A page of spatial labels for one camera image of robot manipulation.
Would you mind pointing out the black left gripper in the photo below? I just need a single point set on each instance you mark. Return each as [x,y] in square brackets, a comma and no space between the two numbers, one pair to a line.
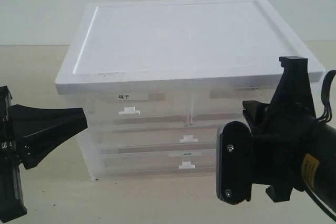
[36,132]

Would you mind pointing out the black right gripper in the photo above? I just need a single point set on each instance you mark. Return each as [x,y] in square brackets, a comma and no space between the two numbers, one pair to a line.
[277,129]

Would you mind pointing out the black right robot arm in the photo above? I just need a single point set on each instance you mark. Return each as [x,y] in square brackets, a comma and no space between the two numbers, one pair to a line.
[316,161]

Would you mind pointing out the white translucent drawer cabinet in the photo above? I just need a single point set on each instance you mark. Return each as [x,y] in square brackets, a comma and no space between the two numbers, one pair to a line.
[168,46]

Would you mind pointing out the small drawer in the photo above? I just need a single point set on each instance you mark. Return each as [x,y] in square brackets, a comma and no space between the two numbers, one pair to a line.
[225,104]
[141,108]

